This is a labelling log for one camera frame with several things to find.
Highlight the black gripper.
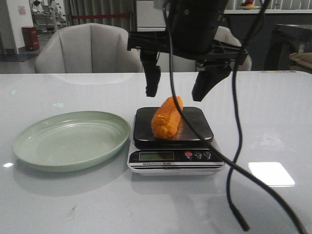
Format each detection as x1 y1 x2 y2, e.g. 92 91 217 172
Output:
127 9 245 101

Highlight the orange corn cob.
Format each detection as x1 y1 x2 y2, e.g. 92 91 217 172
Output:
151 97 181 139

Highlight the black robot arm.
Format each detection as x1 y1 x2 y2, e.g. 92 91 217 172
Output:
127 0 247 101

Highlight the grey chair on right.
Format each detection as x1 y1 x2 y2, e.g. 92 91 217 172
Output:
158 26 252 72

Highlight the grey chair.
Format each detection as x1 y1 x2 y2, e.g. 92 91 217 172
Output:
35 23 143 74
158 26 252 72

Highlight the white refrigerator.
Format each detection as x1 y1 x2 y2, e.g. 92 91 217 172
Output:
136 0 165 32

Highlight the dark grey counter cabinet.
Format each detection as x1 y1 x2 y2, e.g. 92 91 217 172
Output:
223 9 312 71

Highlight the grey chair on left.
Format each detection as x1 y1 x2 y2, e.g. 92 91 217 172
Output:
35 23 143 74

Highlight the fruit bowl on counter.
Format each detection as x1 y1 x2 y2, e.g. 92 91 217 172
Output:
238 0 262 10

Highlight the black appliance at right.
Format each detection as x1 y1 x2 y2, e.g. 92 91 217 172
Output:
264 24 312 70

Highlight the red barrier tape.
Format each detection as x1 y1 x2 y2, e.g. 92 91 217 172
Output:
71 13 131 20

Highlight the beige cushion at right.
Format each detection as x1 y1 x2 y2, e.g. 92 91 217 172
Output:
289 52 312 74

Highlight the green oval plate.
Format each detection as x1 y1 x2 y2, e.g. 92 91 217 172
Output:
13 111 131 172

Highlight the red waste bin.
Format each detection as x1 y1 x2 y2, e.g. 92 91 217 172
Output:
21 26 39 51

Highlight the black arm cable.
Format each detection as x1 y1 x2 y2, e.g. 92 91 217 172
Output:
162 0 309 234

